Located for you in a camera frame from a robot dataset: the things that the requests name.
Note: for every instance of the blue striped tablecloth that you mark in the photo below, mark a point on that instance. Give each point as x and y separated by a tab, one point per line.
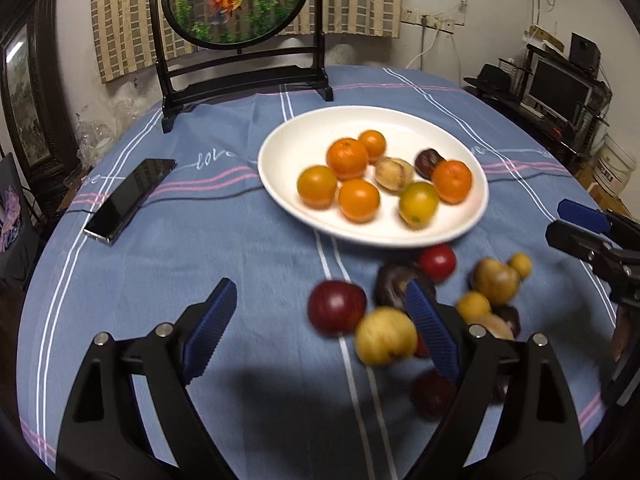
200	240

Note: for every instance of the large dark mangosteen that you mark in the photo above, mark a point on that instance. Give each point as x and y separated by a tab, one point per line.
429	162

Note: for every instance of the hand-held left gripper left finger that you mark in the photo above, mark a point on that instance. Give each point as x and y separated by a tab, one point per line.
210	330

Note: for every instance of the yellow spotted passion fruit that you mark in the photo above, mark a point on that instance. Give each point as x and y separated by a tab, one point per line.
385	335

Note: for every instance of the white bucket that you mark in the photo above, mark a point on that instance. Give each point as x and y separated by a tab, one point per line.
615	165

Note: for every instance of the large mandarin orange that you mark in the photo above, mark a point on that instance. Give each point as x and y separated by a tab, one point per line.
452	181

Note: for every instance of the dark purple plum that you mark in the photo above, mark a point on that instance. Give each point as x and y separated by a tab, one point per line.
511	316

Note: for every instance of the small red tomato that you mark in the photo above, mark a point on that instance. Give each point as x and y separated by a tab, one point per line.
421	347

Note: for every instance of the large red plum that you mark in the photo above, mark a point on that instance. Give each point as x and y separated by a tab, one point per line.
430	395

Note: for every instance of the black desk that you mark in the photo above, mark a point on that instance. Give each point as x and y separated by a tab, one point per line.
505	105

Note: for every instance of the clear plastic bags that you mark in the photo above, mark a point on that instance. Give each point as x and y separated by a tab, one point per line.
97	132

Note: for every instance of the person's right hand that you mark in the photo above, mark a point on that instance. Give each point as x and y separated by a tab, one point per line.
621	332

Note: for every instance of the small olive yellow fruit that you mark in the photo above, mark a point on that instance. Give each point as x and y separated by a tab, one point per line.
520	264

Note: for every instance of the round goldfish embroidery screen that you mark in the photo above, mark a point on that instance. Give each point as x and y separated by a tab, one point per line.
235	10

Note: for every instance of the dark chair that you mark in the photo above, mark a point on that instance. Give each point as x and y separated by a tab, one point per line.
27	240

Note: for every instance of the white wall socket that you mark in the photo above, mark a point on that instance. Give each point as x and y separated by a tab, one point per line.
411	15

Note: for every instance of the yellow-green orange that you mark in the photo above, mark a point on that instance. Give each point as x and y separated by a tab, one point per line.
419	204

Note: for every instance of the black smartphone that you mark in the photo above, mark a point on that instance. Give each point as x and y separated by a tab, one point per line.
127	200

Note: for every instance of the checked beige curtain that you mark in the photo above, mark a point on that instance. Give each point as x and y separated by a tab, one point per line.
120	20

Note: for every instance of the small orange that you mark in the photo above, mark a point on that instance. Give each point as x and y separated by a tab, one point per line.
372	145

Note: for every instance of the tan passion fruit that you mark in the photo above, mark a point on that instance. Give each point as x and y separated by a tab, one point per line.
495	280
394	174

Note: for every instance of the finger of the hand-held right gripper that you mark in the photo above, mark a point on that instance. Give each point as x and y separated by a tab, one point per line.
580	215
575	242

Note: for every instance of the dark framed painting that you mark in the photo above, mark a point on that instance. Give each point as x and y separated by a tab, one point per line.
25	90

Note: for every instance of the dark red plum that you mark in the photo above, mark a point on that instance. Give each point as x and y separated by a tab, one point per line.
336	308

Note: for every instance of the purple cloth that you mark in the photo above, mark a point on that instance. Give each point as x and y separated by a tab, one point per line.
7	210

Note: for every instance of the smooth orange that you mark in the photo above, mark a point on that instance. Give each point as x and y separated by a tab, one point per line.
359	200
317	186

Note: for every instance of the white oval plate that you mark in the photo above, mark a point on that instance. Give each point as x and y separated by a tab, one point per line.
320	130

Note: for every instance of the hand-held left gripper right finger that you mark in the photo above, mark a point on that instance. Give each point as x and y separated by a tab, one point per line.
435	330

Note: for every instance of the large beige passion fruit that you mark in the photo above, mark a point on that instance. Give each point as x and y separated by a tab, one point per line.
495	328

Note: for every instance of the computer monitor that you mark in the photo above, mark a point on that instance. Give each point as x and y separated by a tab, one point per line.
557	87

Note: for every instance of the black speaker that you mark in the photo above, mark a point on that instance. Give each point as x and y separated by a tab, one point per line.
585	50

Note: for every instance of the black hat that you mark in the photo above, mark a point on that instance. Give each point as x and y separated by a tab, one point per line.
492	76

